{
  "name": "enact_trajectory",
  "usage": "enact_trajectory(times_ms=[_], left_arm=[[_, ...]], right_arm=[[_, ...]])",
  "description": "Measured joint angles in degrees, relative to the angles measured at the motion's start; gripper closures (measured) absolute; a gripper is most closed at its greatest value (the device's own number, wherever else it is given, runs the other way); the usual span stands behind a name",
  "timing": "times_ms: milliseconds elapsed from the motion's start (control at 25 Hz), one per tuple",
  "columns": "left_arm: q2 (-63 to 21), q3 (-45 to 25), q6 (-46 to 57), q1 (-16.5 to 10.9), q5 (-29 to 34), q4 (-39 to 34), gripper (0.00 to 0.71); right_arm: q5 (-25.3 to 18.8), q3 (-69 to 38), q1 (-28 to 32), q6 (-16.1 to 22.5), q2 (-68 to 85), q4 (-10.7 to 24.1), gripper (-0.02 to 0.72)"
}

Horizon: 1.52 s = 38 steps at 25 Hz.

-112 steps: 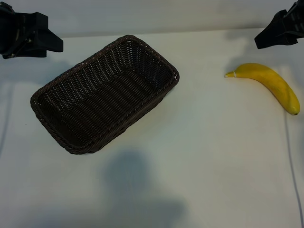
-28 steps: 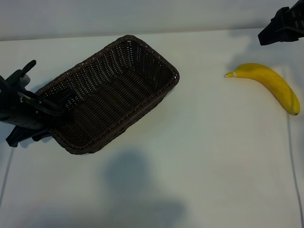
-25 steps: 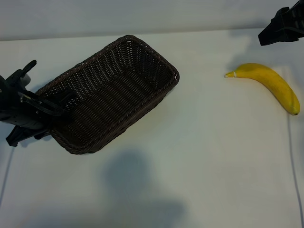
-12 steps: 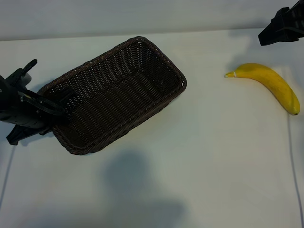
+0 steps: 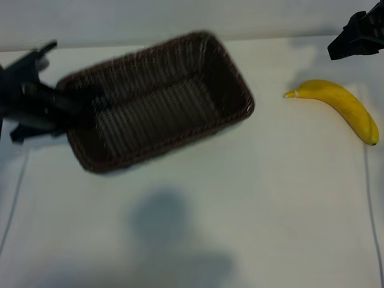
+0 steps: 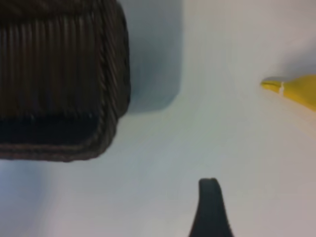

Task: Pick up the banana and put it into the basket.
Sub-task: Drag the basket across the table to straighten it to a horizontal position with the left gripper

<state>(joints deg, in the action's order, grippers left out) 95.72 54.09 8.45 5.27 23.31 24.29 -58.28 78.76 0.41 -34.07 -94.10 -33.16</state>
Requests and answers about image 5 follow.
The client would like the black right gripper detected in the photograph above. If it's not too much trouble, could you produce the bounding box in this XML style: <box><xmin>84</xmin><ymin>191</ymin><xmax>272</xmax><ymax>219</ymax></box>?
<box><xmin>327</xmin><ymin>0</ymin><xmax>384</xmax><ymax>61</ymax></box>

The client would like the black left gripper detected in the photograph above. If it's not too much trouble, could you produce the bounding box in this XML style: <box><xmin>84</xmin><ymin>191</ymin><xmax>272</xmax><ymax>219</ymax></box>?
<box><xmin>0</xmin><ymin>40</ymin><xmax>104</xmax><ymax>143</ymax></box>

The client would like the yellow banana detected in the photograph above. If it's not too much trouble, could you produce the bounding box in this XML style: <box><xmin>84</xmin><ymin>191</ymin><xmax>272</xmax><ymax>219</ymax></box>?
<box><xmin>283</xmin><ymin>79</ymin><xmax>380</xmax><ymax>147</ymax></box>

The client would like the dark brown wicker basket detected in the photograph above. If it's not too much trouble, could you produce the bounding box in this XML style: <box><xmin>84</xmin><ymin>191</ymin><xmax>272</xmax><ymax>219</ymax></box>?
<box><xmin>56</xmin><ymin>29</ymin><xmax>256</xmax><ymax>175</ymax></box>

